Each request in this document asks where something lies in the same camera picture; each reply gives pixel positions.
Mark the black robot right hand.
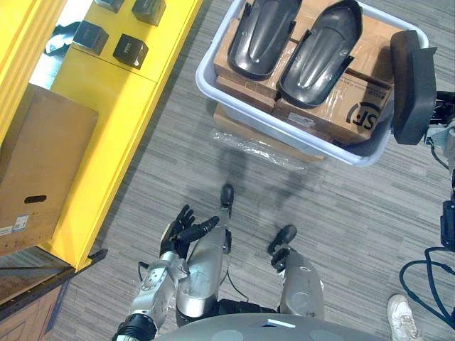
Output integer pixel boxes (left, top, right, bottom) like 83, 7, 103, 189
434, 90, 455, 125

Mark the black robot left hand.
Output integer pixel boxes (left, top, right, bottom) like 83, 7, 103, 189
159, 204, 220, 259

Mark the yellow metal shelf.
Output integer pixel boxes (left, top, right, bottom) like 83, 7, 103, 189
0, 0, 205, 273

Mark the silver robot left leg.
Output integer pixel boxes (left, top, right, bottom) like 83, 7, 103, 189
176, 209, 234, 328

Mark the silver robot leg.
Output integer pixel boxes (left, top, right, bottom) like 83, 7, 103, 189
176, 209, 234, 328
272, 247, 326, 320

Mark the dark robot left foot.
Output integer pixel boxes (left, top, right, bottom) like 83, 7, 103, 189
220, 183, 235, 216

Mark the dark robot foot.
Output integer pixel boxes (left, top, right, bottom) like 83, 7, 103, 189
220, 183, 235, 216
267, 224, 298, 254

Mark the dark robot right foot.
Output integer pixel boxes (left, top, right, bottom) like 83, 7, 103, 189
267, 224, 298, 254

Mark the cardboard box with SF logo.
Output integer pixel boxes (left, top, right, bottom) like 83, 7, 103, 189
273, 69, 394, 147

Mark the clear plastic film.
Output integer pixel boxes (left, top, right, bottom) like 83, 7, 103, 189
209, 127, 310, 172

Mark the cardboard box wrapped in film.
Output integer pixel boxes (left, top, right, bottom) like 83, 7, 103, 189
213, 104, 325, 163

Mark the grey robot torso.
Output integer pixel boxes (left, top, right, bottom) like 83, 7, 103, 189
156, 298, 395, 341

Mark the silver robot right leg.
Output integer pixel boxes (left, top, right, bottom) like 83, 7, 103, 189
272, 247, 326, 320

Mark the white plastic bin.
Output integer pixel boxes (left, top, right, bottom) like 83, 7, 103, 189
195, 0, 431, 168

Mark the flat brown cardboard box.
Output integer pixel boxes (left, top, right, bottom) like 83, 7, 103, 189
215, 74, 279, 114

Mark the large brown cardboard box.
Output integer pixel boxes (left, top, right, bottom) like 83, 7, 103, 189
0, 83, 100, 256

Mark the brown wooden cabinet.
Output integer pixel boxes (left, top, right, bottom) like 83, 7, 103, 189
0, 244, 109, 341

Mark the small black carton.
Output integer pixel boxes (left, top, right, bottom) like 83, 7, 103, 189
131, 0, 167, 26
112, 33, 149, 70
72, 20, 109, 56
94, 0, 124, 14

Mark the person's foot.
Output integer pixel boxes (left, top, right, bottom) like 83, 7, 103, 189
386, 293, 420, 341

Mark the black cable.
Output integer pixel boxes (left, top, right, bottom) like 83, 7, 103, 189
398, 247, 455, 331

